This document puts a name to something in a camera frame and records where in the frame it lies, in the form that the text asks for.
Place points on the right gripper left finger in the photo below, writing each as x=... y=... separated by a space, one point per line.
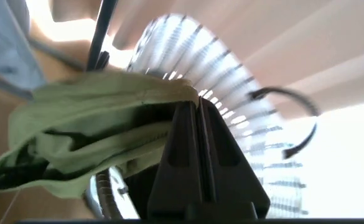
x=178 y=168

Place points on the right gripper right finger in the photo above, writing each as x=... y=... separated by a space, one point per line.
x=234 y=174

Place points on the pale grey shorts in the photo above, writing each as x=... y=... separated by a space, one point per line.
x=1 y=37

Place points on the green garment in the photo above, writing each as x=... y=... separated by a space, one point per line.
x=91 y=93

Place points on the white laundry basket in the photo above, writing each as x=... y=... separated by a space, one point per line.
x=200 y=46

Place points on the black clothes rack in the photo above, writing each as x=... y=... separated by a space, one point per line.
x=99 y=31

